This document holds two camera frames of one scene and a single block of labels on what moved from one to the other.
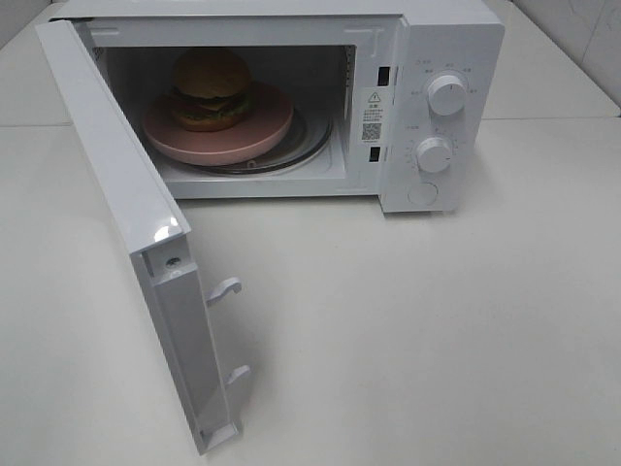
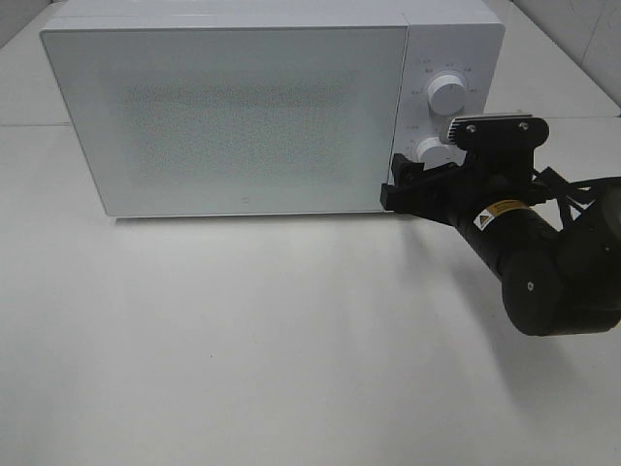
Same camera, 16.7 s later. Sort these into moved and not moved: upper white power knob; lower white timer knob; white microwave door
Moved: white microwave door
Not moved: upper white power knob; lower white timer knob
